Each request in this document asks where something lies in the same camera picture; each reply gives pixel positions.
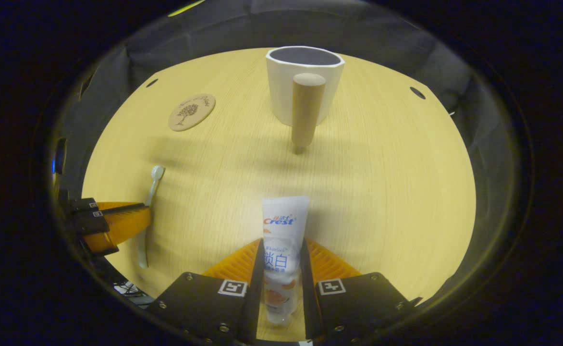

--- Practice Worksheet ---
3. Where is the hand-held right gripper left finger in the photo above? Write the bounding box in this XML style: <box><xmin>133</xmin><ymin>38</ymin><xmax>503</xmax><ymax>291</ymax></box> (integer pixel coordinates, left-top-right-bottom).
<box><xmin>147</xmin><ymin>238</ymin><xmax>266</xmax><ymax>346</ymax></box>

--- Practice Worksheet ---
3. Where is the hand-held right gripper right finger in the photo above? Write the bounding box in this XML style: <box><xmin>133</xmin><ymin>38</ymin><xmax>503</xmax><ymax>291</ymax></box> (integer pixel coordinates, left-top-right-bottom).
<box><xmin>300</xmin><ymin>238</ymin><xmax>419</xmax><ymax>344</ymax></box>

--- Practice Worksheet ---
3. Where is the white toothpaste tube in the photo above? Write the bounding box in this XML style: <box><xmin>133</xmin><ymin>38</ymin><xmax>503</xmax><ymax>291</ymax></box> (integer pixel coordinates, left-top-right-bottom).
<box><xmin>261</xmin><ymin>195</ymin><xmax>310</xmax><ymax>327</ymax></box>

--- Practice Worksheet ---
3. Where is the pale green toothbrush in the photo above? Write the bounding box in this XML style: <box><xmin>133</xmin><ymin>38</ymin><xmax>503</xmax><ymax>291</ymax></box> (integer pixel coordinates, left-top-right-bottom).
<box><xmin>137</xmin><ymin>165</ymin><xmax>166</xmax><ymax>269</ymax></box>

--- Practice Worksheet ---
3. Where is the round wooden coaster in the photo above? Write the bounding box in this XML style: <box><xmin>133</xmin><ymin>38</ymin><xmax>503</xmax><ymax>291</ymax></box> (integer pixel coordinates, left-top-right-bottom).
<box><xmin>168</xmin><ymin>93</ymin><xmax>216</xmax><ymax>132</ymax></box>

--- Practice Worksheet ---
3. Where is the white cup with wooden handle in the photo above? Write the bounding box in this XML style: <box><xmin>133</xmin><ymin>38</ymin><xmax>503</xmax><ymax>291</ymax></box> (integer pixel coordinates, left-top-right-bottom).
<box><xmin>266</xmin><ymin>46</ymin><xmax>346</xmax><ymax>155</ymax></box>

